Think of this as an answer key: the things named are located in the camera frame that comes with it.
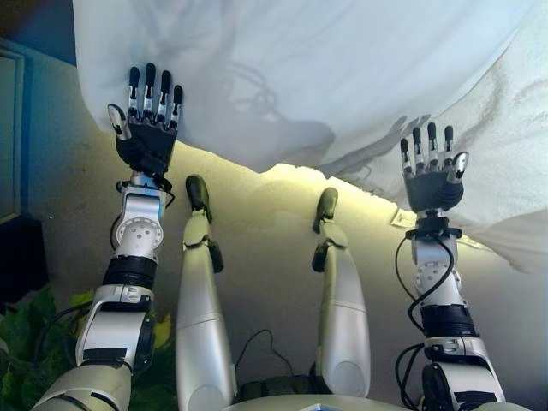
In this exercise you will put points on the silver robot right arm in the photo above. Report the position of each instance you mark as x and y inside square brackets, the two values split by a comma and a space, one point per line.
[445, 355]

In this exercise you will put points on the white duvet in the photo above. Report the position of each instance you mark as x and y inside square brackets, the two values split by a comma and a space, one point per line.
[321, 64]

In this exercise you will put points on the white textured fringed blanket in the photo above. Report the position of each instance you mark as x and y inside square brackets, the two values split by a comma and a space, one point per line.
[505, 150]

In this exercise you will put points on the light wooden nightstand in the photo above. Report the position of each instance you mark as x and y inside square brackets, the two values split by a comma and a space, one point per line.
[10, 128]

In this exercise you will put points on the green leafy plant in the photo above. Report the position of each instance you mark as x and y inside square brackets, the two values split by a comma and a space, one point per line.
[25, 342]

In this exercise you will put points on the robot right leg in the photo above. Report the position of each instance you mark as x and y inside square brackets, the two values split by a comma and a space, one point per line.
[347, 325]

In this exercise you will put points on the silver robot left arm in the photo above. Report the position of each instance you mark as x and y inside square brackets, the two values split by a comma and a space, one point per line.
[120, 325]

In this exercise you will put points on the robot leg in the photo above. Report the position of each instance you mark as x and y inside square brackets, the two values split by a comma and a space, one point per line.
[347, 325]
[201, 325]

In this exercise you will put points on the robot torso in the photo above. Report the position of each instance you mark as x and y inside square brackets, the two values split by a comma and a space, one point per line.
[321, 402]

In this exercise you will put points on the black box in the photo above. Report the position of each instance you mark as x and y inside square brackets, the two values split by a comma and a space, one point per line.
[21, 261]

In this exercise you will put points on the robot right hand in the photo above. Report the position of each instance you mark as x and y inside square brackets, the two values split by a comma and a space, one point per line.
[432, 188]

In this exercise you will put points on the robot left leg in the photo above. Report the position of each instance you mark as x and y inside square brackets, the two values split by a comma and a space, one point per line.
[201, 325]

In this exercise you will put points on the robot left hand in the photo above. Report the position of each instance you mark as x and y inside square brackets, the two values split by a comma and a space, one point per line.
[147, 141]

